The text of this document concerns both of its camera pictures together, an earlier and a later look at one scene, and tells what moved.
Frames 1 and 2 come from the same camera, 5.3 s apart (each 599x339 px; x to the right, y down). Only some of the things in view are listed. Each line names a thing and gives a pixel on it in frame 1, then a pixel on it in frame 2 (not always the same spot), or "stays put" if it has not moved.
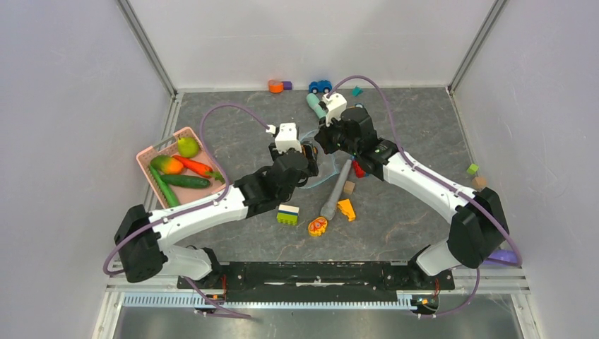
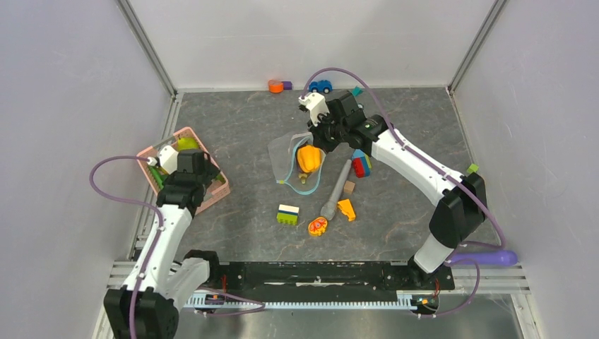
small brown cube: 349,187 stays put
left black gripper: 312,169 -> 210,172
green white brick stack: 287,215 stays put
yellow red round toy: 318,226 stays put
